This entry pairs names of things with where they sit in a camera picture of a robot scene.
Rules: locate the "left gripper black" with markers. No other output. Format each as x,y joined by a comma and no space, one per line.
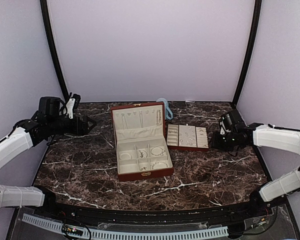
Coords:
77,130

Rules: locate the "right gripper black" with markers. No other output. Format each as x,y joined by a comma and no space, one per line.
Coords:
216,144

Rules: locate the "brown jewelry tray cream lining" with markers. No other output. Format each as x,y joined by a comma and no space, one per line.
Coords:
187,138

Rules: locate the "brown jewelry box cream lining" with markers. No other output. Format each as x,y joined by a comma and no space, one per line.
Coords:
137,129

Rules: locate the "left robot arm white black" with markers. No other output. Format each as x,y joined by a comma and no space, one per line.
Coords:
25,135

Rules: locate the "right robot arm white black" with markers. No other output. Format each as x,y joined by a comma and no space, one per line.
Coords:
281,143

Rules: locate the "light blue mug upside down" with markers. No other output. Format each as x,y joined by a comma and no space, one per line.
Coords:
167,111

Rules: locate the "silver bangle upper compartment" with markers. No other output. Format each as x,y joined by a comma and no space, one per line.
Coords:
157,151

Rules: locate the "silver bangle compartment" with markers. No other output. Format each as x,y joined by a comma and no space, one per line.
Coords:
159,165
157,151

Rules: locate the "silver bangle lower compartment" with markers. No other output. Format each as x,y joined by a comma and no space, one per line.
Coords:
159,165

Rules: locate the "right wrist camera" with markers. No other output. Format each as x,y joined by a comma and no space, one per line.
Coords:
231,121

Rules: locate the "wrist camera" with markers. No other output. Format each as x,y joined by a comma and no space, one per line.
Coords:
55,107
231,121

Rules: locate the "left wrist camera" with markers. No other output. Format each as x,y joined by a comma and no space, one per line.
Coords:
55,107

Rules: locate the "right black frame post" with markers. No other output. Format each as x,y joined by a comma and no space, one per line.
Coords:
248,52

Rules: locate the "black frame post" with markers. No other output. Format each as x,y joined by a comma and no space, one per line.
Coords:
248,52
52,48

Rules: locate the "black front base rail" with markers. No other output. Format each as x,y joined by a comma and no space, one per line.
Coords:
225,215

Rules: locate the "white slotted cable duct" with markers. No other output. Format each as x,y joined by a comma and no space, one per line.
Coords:
83,233

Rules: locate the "left black frame post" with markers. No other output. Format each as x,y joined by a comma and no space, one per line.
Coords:
52,48

